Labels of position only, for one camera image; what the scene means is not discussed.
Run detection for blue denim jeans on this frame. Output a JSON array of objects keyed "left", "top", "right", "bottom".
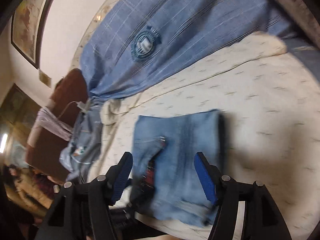
[{"left": 130, "top": 109, "right": 227, "bottom": 227}]

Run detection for grey patterned blanket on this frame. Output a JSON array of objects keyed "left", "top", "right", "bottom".
[{"left": 59, "top": 99, "right": 103, "bottom": 184}]

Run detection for grey lilac cloth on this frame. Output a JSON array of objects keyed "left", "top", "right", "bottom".
[{"left": 35, "top": 107, "right": 73, "bottom": 141}]

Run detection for white phone charger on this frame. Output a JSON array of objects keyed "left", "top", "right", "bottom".
[{"left": 76, "top": 99, "right": 91, "bottom": 113}]

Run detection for brown headboard cushion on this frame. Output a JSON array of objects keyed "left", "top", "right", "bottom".
[{"left": 25, "top": 69, "right": 88, "bottom": 181}]

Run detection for cream leaf-print bedsheet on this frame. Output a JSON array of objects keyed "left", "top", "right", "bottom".
[{"left": 88, "top": 33, "right": 319, "bottom": 239}]

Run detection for blue plaid duvet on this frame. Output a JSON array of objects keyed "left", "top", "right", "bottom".
[{"left": 79, "top": 0, "right": 320, "bottom": 100}]

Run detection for white charging cable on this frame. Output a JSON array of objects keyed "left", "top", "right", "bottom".
[{"left": 57, "top": 101, "right": 79, "bottom": 119}]

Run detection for framed wall picture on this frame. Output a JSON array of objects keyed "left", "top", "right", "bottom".
[{"left": 11, "top": 0, "right": 53, "bottom": 69}]

